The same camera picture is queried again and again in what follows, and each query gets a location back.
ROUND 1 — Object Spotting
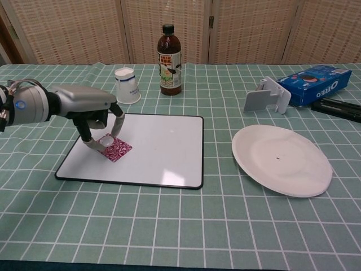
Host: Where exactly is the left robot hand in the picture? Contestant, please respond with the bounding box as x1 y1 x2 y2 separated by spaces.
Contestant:
47 86 126 153

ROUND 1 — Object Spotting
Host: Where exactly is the white paper cup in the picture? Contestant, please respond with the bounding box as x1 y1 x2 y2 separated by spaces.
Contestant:
114 67 142 105

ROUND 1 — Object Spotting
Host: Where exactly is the bamboo folding screen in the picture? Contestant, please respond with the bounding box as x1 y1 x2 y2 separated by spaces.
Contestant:
0 0 361 66

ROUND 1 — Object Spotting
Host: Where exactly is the dark glass bottle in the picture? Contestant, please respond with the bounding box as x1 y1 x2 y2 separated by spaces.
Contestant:
157 24 183 97

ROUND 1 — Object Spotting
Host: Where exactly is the green grid tablecloth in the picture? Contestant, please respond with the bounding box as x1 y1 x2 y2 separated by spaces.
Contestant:
0 62 361 271

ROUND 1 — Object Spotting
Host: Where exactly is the white phone stand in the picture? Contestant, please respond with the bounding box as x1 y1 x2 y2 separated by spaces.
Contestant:
244 76 291 115

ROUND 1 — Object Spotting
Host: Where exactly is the white paper plate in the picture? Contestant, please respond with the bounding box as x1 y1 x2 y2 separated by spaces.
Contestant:
231 124 334 199

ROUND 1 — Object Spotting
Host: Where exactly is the blue Oreo box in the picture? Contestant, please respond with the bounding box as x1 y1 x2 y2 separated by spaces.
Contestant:
275 64 353 107

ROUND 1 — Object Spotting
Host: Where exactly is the white board with black frame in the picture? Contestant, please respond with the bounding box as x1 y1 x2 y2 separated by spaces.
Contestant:
54 112 204 190

